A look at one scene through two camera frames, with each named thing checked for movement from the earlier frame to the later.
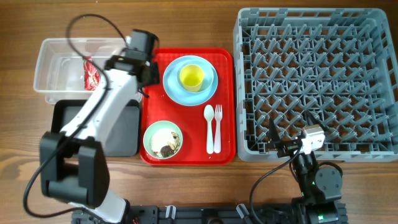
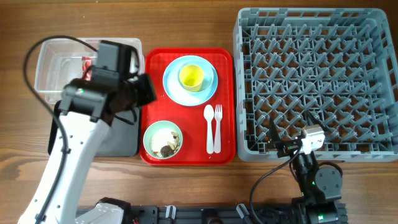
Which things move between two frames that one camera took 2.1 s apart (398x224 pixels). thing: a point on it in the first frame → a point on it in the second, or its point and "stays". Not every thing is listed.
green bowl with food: (163, 139) stays
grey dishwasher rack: (339, 64) stays
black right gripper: (287, 147) stays
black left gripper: (155, 75) → (148, 94)
